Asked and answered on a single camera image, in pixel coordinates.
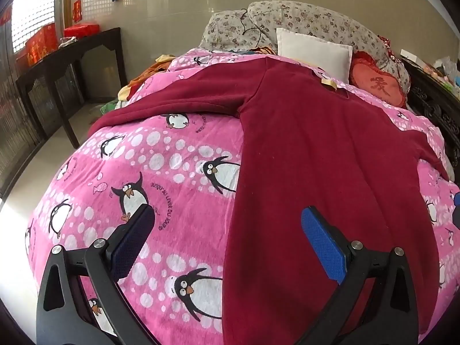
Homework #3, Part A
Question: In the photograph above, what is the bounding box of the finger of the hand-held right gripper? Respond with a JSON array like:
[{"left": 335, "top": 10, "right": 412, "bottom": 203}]
[{"left": 451, "top": 192, "right": 460, "bottom": 229}]

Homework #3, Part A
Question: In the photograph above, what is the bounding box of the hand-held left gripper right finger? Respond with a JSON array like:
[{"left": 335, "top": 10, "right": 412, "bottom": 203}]
[{"left": 287, "top": 206, "right": 419, "bottom": 345}]

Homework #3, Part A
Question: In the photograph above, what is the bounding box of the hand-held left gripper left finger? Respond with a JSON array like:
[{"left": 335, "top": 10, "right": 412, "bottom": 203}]
[{"left": 36, "top": 204, "right": 162, "bottom": 345}]

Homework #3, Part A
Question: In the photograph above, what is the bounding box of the maroon fleece sweater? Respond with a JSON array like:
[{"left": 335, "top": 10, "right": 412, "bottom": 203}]
[{"left": 89, "top": 55, "right": 450, "bottom": 345}]

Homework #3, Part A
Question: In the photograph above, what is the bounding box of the pink penguin blanket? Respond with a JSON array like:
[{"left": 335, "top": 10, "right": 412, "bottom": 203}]
[{"left": 24, "top": 47, "right": 460, "bottom": 345}]

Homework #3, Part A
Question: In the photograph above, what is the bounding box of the dark carved wooden nightstand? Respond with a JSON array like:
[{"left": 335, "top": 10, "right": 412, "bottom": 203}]
[{"left": 400, "top": 57, "right": 460, "bottom": 141}]

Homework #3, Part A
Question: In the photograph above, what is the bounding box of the green cloth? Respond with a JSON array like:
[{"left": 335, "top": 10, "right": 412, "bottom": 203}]
[{"left": 101, "top": 101, "right": 123, "bottom": 116}]

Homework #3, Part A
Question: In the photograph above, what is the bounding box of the red heart cushion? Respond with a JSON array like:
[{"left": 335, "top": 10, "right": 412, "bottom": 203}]
[{"left": 349, "top": 51, "right": 408, "bottom": 108}]

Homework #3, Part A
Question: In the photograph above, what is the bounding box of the yellow orange patterned cloth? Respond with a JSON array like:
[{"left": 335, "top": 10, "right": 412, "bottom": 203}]
[{"left": 129, "top": 55, "right": 177, "bottom": 87}]

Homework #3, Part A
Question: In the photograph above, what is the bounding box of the white pillow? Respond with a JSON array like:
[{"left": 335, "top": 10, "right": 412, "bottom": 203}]
[{"left": 276, "top": 28, "right": 353, "bottom": 84}]

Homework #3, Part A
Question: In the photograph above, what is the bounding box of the dark wooden table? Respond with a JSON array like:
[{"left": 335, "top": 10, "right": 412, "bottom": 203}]
[{"left": 15, "top": 28, "right": 128, "bottom": 149}]

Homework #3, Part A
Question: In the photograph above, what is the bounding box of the red flat gift box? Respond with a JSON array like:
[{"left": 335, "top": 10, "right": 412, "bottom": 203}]
[{"left": 64, "top": 23, "right": 99, "bottom": 38}]

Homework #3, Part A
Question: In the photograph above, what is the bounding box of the red tall gift box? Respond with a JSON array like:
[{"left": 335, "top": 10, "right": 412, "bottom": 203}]
[{"left": 25, "top": 22, "right": 58, "bottom": 66}]

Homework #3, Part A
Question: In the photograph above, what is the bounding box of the floral patterned quilt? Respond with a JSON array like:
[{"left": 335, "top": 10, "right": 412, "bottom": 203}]
[{"left": 199, "top": 1, "right": 411, "bottom": 108}]

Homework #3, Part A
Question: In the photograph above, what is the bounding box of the lattice window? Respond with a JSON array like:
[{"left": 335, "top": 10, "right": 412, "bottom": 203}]
[{"left": 11, "top": 0, "right": 58, "bottom": 60}]

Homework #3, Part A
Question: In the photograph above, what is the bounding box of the black cable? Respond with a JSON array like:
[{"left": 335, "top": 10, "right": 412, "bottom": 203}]
[{"left": 240, "top": 8, "right": 263, "bottom": 49}]

